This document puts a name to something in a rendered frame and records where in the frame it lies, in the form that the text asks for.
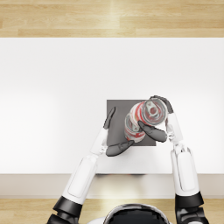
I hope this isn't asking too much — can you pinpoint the red and white can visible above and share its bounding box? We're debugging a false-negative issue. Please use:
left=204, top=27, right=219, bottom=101
left=124, top=113, right=146, bottom=144
left=129, top=97, right=169, bottom=128

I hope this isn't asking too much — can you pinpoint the dark grey square mat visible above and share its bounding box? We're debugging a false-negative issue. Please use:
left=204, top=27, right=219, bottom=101
left=106, top=99, right=157, bottom=147

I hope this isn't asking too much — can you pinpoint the dark round robot body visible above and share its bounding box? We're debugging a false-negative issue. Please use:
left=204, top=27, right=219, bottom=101
left=87, top=203, right=182, bottom=224

